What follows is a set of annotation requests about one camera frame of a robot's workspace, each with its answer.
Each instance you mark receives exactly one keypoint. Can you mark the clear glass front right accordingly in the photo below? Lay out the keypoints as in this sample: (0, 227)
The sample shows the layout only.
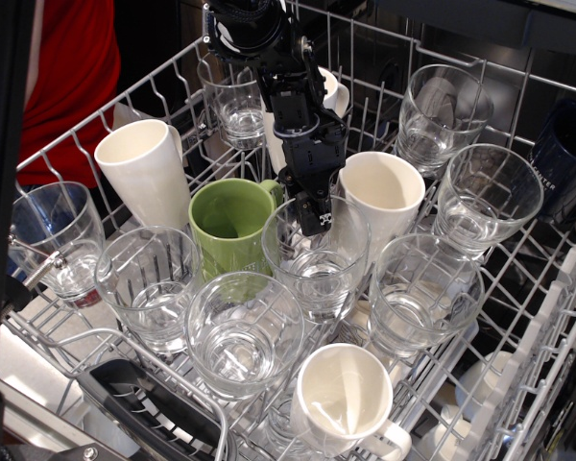
(424, 291)

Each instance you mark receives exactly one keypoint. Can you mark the clear glass far left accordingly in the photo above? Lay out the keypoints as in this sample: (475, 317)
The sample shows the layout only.
(60, 217)

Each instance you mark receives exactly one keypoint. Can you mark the clear glass back left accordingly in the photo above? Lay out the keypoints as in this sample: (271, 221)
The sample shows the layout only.
(232, 94)

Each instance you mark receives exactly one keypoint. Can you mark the white mug at front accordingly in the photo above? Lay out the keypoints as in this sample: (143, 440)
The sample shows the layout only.
(342, 401)

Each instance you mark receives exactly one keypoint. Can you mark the black clamp with metal screw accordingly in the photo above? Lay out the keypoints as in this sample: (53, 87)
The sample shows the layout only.
(23, 289)

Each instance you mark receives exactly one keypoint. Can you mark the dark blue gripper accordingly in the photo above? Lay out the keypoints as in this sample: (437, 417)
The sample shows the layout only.
(312, 157)

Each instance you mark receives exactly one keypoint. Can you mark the white mug at back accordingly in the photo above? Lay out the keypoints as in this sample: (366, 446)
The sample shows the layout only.
(336, 98)

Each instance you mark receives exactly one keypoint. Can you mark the person in red shirt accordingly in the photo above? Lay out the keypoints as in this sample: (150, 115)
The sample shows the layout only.
(73, 71)

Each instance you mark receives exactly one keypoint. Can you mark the clear glass back right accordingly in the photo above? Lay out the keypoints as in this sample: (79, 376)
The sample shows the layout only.
(444, 109)

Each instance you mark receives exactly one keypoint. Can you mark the clear glass front centre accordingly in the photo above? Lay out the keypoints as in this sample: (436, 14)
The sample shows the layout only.
(244, 332)

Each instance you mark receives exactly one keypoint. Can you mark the clear drinking glass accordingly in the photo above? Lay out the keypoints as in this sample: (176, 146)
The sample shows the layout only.
(322, 271)

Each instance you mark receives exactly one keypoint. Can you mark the tall white cup left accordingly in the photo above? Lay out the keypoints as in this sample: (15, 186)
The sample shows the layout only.
(143, 163)

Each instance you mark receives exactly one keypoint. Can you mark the grey wire dishwasher rack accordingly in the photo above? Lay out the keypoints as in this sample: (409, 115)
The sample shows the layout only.
(503, 389)

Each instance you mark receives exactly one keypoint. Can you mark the clear glass front left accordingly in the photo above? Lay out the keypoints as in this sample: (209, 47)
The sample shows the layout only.
(148, 277)

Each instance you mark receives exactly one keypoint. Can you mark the white cup centre right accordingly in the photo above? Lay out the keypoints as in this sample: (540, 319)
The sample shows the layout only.
(379, 199)

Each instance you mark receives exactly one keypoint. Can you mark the navy blue mug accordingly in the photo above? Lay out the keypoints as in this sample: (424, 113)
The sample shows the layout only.
(554, 159)

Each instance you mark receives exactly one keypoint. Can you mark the white mug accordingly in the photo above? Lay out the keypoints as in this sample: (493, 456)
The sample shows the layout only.
(336, 98)
(342, 401)

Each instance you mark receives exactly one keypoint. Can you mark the green ceramic mug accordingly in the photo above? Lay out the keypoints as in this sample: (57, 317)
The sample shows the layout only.
(227, 218)

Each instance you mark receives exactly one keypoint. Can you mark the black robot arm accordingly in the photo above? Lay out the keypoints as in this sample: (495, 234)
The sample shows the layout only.
(267, 38)

